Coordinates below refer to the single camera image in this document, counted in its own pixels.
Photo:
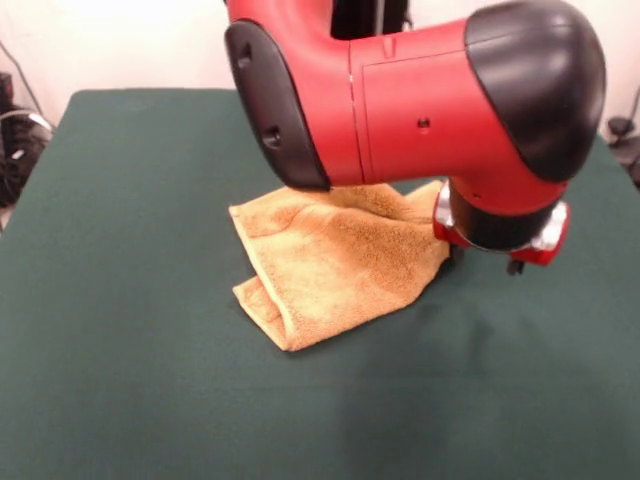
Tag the small black box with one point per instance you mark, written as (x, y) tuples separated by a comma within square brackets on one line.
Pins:
[(5, 90)]

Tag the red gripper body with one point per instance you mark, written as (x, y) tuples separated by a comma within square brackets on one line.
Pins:
[(542, 255)]

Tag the tan terry towel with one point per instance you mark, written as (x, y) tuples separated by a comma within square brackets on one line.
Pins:
[(325, 270)]

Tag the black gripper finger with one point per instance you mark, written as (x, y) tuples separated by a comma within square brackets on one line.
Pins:
[(457, 252), (515, 267)]

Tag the dark green table cloth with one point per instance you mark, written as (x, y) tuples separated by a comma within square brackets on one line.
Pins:
[(125, 350)]

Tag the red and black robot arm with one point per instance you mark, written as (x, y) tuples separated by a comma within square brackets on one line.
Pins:
[(425, 110)]

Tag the black rounded floor base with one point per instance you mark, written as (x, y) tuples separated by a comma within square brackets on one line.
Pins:
[(20, 165), (622, 130)]

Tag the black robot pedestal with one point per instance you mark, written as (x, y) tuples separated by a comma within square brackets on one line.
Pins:
[(360, 17)]

